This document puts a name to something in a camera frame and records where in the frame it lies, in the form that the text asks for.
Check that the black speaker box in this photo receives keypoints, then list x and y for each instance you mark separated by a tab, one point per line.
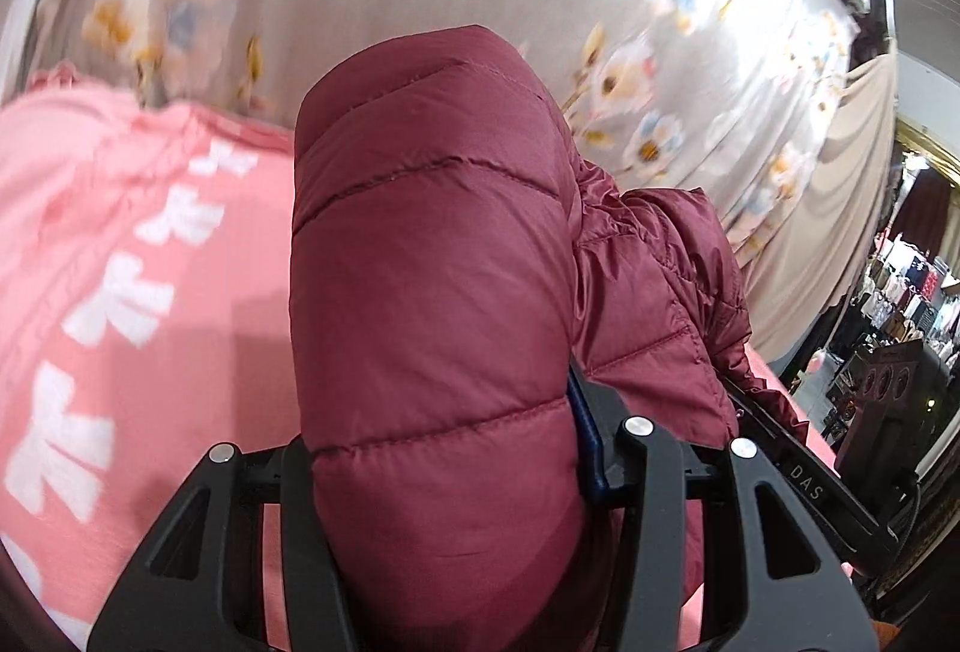
889	397

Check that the maroon puffer jacket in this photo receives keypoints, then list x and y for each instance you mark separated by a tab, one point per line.
435	247

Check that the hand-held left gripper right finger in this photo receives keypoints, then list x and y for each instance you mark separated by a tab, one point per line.
581	431

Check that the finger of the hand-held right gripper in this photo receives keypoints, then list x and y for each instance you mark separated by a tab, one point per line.
757	415

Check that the rack of hanging clothes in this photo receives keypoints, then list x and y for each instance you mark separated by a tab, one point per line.
911	292

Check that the pink printed blanket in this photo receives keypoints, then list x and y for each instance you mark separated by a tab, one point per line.
112	209

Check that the gold picture frame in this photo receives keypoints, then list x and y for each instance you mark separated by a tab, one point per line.
926	145

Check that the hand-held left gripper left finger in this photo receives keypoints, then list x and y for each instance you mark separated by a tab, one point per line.
300	494

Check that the beige cloth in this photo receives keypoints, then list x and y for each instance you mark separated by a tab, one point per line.
832	194

